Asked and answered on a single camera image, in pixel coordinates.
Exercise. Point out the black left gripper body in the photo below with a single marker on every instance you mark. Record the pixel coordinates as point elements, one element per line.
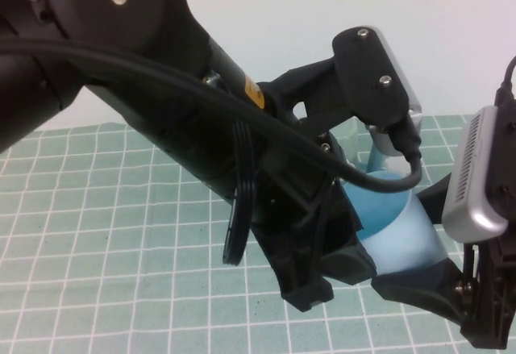
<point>290,229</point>

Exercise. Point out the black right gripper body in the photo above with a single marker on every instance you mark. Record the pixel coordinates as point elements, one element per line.
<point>492,289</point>

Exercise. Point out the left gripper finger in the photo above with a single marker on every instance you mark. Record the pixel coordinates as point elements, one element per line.
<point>346,217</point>
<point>348,265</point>

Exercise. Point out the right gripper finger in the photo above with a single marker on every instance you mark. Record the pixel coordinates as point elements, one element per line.
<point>437,201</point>
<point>423,289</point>

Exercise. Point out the light blue plastic cup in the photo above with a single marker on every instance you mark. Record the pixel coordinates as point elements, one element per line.
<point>403,241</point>

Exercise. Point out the blue cup stand white caps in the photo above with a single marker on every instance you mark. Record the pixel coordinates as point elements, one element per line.
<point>375,160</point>

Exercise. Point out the green white-checked tablecloth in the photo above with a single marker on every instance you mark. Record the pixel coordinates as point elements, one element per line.
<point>101,229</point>

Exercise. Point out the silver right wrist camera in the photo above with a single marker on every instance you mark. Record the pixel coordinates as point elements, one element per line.
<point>467,209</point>

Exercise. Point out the black right camera bracket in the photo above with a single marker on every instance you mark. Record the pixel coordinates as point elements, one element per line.
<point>504,148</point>

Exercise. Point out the black camera bracket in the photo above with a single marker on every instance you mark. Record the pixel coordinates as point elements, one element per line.
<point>504,148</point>
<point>363,76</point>

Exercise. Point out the black left camera bracket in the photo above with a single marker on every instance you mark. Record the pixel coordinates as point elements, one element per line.
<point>363,76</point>

